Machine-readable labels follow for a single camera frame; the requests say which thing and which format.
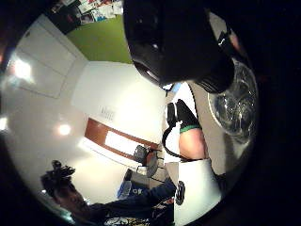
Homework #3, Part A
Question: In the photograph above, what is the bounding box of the black lamp on stand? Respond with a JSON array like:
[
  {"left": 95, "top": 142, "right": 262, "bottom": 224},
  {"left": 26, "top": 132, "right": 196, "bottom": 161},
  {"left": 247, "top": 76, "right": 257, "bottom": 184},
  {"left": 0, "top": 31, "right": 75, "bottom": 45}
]
[{"left": 133, "top": 144, "right": 162, "bottom": 179}]

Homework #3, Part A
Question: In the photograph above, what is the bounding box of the white air vent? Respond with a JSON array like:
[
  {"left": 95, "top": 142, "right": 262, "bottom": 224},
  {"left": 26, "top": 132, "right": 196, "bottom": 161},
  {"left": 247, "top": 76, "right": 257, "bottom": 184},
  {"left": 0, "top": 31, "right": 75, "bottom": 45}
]
[{"left": 99, "top": 105, "right": 117, "bottom": 122}]

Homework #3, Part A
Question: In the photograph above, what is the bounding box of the the person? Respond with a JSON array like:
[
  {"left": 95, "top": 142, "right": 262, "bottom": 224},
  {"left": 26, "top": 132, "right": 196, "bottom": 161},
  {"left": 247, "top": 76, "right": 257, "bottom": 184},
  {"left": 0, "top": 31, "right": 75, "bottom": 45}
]
[{"left": 40, "top": 159, "right": 177, "bottom": 226}]

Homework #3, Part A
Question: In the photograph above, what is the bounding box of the white panelled door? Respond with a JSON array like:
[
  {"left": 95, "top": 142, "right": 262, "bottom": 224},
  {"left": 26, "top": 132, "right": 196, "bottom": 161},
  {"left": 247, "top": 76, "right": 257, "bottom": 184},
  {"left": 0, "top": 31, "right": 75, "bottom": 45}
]
[{"left": 13, "top": 13, "right": 89, "bottom": 99}]

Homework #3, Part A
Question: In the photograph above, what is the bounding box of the dark pinboard with photos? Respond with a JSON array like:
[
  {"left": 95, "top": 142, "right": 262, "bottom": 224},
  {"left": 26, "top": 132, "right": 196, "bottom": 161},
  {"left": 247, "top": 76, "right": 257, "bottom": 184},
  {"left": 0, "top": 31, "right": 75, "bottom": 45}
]
[{"left": 46, "top": 0, "right": 125, "bottom": 35}]

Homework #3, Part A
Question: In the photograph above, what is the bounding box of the brown framed window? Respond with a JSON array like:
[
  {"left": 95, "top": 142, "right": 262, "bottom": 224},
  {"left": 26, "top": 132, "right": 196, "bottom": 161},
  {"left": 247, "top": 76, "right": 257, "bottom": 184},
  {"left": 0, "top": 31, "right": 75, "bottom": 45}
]
[{"left": 84, "top": 117, "right": 162, "bottom": 165}]

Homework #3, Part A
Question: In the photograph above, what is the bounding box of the small black device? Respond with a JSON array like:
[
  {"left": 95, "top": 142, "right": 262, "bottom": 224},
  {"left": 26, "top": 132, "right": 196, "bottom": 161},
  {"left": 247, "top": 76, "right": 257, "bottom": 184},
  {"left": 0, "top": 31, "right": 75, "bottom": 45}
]
[{"left": 175, "top": 181, "right": 186, "bottom": 206}]

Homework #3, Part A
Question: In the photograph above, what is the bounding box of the black hair clip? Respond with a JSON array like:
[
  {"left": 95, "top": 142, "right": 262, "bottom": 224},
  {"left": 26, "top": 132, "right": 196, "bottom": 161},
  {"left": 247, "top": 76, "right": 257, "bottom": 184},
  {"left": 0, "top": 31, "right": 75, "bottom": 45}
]
[{"left": 51, "top": 159, "right": 76, "bottom": 182}]

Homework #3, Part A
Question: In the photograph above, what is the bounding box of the clear glass bowl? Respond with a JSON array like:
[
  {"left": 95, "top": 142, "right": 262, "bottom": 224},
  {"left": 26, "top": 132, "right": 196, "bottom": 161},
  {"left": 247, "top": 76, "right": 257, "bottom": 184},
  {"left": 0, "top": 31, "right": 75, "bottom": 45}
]
[{"left": 207, "top": 58, "right": 260, "bottom": 139}]

